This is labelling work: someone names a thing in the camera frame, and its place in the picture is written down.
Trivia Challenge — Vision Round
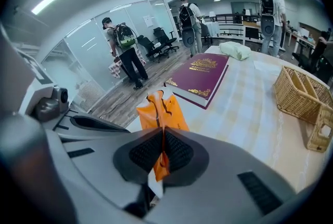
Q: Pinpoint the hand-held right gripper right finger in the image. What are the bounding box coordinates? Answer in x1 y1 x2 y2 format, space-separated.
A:
145 126 302 224

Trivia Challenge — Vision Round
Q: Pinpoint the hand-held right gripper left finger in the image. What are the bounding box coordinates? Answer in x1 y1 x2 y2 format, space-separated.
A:
44 126 166 224

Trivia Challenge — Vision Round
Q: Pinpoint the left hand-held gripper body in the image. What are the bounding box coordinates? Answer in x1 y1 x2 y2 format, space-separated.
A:
0 22 79 224

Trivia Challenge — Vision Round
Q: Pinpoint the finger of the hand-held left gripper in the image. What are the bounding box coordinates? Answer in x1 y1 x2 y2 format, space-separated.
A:
69 114 131 134

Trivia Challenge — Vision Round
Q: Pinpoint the orange packet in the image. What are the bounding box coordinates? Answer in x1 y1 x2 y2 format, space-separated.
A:
136 88 190 197

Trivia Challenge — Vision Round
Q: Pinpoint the woven wicker basket organizer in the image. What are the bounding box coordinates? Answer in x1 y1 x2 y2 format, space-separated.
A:
273 65 333 153

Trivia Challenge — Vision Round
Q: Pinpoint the red checked cloth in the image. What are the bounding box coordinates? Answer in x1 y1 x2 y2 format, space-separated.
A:
108 48 147 80

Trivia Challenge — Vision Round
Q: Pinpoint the checked flower print tablecloth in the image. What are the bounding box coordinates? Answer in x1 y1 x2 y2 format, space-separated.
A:
126 45 333 194

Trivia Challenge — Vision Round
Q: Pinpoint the green and black backpack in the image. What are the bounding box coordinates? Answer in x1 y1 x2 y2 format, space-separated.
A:
113 24 137 49

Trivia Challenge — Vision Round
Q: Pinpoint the black office chair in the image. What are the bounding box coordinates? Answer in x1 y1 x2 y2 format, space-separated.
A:
137 35 170 63
152 27 180 54

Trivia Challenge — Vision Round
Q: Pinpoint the maroon hardcover book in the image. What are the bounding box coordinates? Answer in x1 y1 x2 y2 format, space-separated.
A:
163 52 230 110

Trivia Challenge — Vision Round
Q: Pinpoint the pale green soft packet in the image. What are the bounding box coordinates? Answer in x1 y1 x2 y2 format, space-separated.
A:
219 41 252 61

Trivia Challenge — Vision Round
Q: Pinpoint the black backpack with grey pod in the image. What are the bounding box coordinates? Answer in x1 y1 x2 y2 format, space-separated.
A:
260 0 276 37
178 4 197 49

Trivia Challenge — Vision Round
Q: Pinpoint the dark dining chair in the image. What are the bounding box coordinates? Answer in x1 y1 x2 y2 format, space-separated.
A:
199 22 213 46

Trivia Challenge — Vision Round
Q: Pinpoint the round table with white cloth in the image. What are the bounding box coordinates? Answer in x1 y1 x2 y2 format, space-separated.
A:
202 21 221 38

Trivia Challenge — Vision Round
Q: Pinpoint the black railing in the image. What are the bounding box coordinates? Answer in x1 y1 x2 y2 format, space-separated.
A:
202 12 262 36

